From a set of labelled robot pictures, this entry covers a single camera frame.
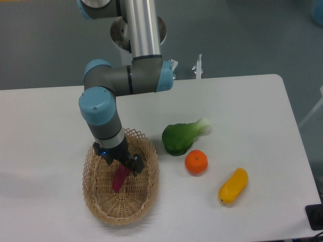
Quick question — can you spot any white frame right edge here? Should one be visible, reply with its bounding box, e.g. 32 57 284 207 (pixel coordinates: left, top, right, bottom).
298 86 323 129

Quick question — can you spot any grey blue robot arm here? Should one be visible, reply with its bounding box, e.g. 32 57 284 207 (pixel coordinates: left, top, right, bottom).
78 1 174 175

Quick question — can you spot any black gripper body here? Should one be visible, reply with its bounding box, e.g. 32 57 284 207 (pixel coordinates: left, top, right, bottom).
105 137 130 166

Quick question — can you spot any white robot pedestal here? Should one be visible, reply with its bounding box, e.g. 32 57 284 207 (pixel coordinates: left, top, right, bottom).
110 16 167 66

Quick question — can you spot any white base frame bracket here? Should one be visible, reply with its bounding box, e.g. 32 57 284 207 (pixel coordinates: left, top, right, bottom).
169 59 179 73

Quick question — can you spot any yellow mango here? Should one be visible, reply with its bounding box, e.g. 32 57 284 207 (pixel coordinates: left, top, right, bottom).
218 167 248 204

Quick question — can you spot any white clamp with red knob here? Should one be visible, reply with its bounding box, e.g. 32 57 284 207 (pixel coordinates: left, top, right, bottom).
192 53 203 79

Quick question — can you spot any purple sweet potato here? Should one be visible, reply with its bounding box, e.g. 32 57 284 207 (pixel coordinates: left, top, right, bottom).
112 164 131 192

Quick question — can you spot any green bok choy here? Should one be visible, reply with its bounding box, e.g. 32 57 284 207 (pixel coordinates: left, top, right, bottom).
161 118 211 156

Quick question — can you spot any woven wicker basket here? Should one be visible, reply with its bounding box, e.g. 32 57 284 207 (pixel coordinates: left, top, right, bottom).
82 128 159 225

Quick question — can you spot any orange tangerine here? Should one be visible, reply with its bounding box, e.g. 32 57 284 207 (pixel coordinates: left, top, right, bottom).
185 150 208 174

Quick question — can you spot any black device at table edge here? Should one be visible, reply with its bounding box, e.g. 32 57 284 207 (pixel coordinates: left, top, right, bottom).
305 204 322 231

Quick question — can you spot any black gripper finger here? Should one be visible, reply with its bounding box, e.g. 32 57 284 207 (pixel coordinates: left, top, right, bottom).
92 142 112 166
125 154 145 177

